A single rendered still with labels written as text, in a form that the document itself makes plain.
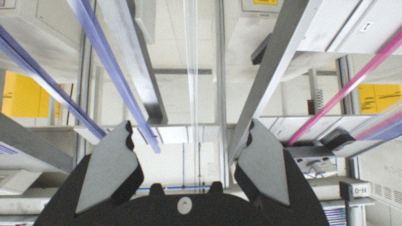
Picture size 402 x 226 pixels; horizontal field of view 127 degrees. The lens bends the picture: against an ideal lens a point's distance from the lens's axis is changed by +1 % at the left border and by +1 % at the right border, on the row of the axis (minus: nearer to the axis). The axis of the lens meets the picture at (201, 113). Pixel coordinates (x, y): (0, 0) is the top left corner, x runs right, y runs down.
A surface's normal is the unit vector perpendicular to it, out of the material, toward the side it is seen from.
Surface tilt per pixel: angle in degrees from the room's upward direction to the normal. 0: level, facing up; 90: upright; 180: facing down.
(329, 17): 43
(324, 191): 90
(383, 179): 90
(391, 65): 90
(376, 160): 90
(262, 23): 0
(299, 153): 133
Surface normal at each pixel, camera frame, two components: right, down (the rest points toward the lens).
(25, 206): 0.04, -0.07
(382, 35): 0.04, 0.69
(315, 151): 0.02, -0.73
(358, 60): -1.00, 0.01
